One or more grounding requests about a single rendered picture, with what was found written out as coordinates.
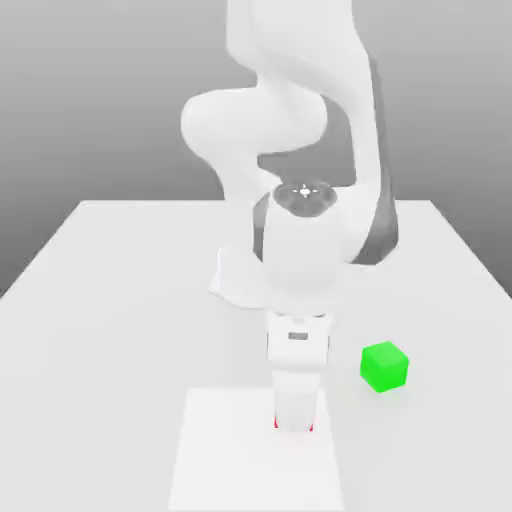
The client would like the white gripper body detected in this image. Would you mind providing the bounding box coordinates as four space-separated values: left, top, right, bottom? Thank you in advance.
266 312 332 373

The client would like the small red cube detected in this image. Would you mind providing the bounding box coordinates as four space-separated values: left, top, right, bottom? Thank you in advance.
273 415 315 434

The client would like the small green cube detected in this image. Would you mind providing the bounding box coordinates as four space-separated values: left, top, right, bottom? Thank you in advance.
359 340 410 394

